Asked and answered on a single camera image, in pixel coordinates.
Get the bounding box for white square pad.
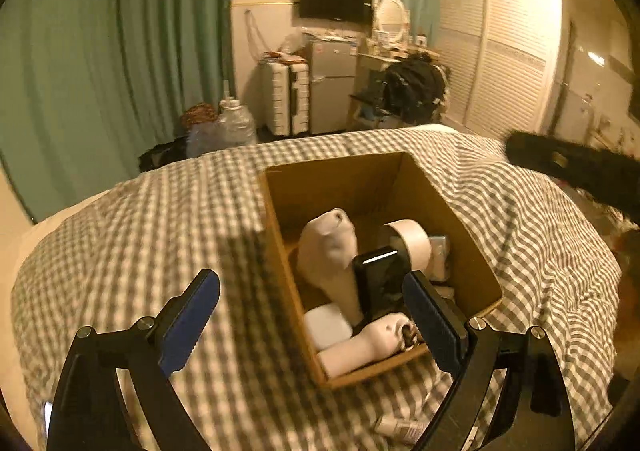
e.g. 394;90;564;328
304;303;353;351

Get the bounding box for white oval mirror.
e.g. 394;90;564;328
375;0;412;44

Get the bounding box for long white sock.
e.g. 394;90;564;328
297;207;366;327

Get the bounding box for grey checked blanket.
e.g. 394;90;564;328
10;123;626;451

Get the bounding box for hanging wall cables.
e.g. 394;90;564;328
244;8;271;56

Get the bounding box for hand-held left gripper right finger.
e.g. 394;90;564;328
402;271;576;451

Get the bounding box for wooden chair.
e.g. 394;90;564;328
347;91;396;132

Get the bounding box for black backpack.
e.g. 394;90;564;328
382;56;448;124

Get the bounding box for brown patterned bag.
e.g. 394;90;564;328
180;103;219;129

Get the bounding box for dark cloth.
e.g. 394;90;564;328
137;141;191;172

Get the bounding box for silver small fridge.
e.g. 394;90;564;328
302;33;358;136

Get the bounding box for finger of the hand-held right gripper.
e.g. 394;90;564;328
504;130;640;224

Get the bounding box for white suitcase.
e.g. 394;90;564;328
260;56;311;136

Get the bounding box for black smartphone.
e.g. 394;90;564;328
352;247;408;324

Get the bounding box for clear water jug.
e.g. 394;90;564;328
216;98;258;149

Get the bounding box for short white sock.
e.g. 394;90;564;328
319;312;413;379

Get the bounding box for brown cardboard box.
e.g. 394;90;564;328
260;151;503;391

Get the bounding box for small white bottle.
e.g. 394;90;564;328
375;413;431;444

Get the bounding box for wooden dressing table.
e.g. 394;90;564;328
356;43;441;82

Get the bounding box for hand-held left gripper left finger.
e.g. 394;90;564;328
46;268;221;451

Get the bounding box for white slatted wardrobe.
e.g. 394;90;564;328
435;0;563;136

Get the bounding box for white tape roll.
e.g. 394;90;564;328
382;218;432;277

